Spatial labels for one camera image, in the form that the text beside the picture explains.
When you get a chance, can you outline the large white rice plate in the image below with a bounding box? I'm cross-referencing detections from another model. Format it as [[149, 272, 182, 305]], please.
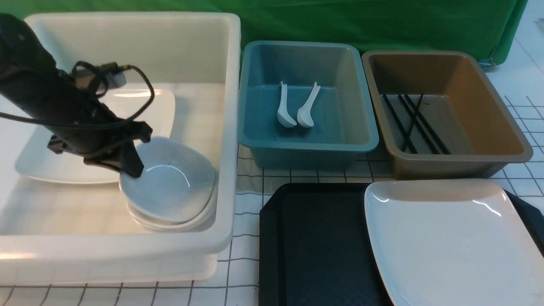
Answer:
[[364, 179, 544, 306]]

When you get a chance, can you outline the teal plastic bin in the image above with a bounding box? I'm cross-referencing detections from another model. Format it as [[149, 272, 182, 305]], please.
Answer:
[[238, 41, 380, 171]]

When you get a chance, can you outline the black serving tray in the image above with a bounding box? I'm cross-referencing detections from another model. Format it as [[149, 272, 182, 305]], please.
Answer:
[[259, 183, 543, 306]]

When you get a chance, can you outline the large white plastic bin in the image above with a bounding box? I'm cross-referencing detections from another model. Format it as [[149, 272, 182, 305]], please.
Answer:
[[0, 11, 241, 286]]

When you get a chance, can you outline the white spoon in teal bin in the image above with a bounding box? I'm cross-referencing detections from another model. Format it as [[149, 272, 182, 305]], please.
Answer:
[[297, 82, 321, 128]]

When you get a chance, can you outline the white bowl in bin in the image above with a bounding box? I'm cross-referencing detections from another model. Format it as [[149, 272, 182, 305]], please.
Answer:
[[127, 187, 218, 232]]

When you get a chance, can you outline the green backdrop cloth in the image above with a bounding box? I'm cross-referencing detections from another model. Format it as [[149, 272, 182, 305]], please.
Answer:
[[0, 0, 527, 65]]

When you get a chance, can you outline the white bowl tray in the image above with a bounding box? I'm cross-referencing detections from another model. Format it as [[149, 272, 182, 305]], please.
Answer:
[[119, 137, 216, 224], [125, 178, 217, 228]]

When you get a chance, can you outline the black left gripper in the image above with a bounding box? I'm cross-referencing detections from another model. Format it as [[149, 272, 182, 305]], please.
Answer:
[[42, 96, 152, 178]]

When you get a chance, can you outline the metal clip on backdrop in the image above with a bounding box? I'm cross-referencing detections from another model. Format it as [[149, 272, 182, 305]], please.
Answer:
[[478, 58, 497, 71]]

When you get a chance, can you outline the white square plate in bin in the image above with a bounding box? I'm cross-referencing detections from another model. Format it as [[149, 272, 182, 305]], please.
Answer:
[[15, 87, 176, 184]]

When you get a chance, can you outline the white soup spoon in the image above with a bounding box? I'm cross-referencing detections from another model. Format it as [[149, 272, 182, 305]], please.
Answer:
[[277, 82, 298, 128]]

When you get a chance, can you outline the black chopstick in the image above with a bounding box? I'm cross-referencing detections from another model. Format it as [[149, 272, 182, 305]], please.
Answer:
[[416, 102, 451, 155], [402, 93, 424, 154], [398, 94, 448, 155], [382, 95, 417, 153]]

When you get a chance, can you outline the brown plastic bin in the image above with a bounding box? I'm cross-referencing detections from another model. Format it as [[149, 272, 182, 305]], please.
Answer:
[[362, 51, 533, 180]]

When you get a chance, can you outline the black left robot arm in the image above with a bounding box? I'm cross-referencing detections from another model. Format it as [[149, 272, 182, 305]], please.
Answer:
[[0, 13, 155, 178]]

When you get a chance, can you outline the black cable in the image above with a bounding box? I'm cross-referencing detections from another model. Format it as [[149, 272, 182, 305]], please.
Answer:
[[0, 62, 155, 130]]

